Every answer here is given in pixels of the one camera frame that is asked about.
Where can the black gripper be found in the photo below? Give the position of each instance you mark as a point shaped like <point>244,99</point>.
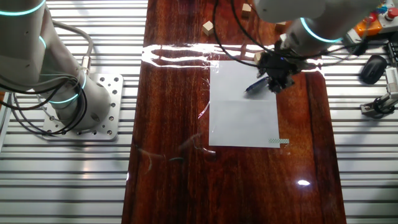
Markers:
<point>276,67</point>

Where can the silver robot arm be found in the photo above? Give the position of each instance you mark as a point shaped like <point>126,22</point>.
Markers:
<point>31,46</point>

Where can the small wooden cube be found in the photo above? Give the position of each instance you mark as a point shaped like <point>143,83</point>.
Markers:
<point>257,57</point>
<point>246,10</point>
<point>208,28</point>
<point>280,26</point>

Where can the white paper sheet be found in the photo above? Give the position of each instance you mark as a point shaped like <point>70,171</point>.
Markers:
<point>236,124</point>

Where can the black computer mouse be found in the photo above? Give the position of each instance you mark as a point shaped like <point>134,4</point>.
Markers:
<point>373,69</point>

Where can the orange emergency stop box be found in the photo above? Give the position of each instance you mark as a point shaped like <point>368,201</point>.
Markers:
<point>368,28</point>

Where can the black keyboard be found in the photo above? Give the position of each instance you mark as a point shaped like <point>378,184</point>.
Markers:
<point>393,54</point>

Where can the colourful plastic toy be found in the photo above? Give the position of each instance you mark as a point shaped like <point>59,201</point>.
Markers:
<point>381,9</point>

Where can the grey box with red button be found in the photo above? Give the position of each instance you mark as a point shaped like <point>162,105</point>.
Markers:
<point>392,14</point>

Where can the reddish wooden board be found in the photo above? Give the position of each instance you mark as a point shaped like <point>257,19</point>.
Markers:
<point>174,186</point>

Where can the wrist camera with silver bracket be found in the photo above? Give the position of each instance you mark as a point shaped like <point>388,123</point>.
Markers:
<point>357,43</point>

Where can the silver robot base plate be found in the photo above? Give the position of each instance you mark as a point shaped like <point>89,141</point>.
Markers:
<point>109,130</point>

